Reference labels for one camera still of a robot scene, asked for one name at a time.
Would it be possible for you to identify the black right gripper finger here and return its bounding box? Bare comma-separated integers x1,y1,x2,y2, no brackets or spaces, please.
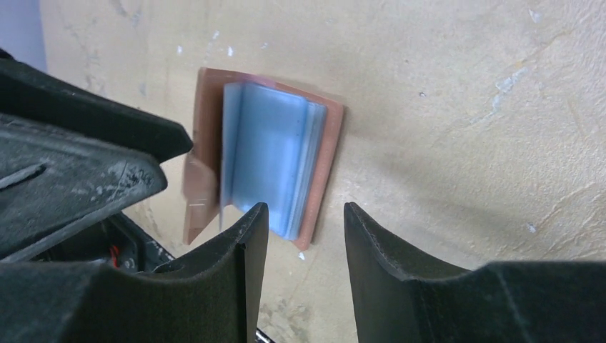
344,202,605,342

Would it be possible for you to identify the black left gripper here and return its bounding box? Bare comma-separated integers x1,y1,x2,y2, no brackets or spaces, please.
1,51,269,342

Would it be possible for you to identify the pink leather card holder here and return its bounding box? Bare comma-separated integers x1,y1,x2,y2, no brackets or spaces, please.
182,67,344,251

